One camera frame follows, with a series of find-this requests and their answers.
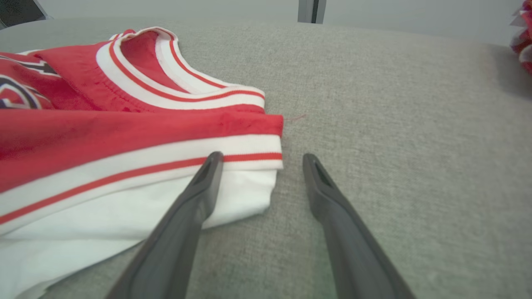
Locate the slanted grey partition frame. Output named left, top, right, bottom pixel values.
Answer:
left=32, top=0, right=54, bottom=20

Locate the grey partition post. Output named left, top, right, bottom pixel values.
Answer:
left=298, top=0, right=327, bottom=24

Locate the red white basketball jersey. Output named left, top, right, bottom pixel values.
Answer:
left=0, top=26, right=285, bottom=299

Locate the red white crumpled garment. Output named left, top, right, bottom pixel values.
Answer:
left=510, top=0, right=532, bottom=76

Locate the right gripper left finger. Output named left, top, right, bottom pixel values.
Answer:
left=105, top=151, right=224, bottom=299

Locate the dark cabinet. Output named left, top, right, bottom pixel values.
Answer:
left=0, top=0, right=45, bottom=29

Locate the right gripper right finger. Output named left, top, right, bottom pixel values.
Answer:
left=302, top=153, right=417, bottom=299

